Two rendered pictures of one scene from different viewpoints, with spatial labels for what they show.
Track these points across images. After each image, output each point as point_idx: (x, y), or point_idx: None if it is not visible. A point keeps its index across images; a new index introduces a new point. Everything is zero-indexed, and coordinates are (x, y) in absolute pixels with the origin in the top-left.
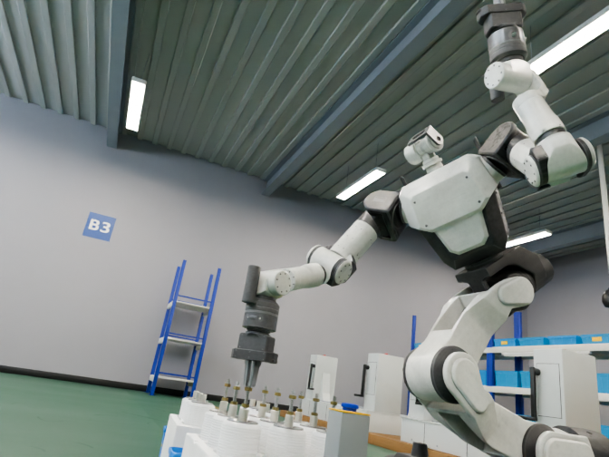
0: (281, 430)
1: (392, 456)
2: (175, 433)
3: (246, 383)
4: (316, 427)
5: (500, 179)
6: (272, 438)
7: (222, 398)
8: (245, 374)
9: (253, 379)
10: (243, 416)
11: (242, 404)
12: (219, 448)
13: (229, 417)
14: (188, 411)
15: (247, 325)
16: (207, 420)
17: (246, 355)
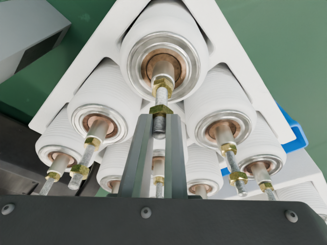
0: (90, 96)
1: None
2: (314, 164)
3: (166, 120)
4: (104, 178)
5: None
6: (112, 88)
7: (271, 185)
8: (174, 141)
9: (134, 132)
10: (157, 66)
11: (167, 82)
12: (187, 14)
13: (216, 111)
14: (320, 200)
15: None
16: (273, 140)
17: (166, 227)
